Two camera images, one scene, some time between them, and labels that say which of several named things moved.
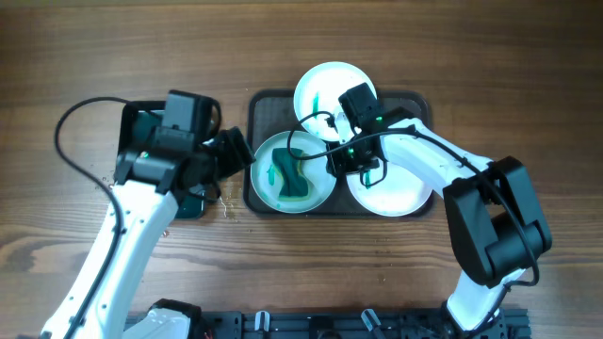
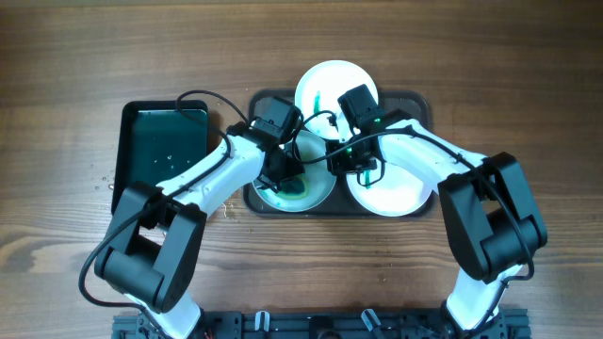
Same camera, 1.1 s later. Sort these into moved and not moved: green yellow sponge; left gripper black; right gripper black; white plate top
Moved: left gripper black
Not moved: white plate top; green yellow sponge; right gripper black
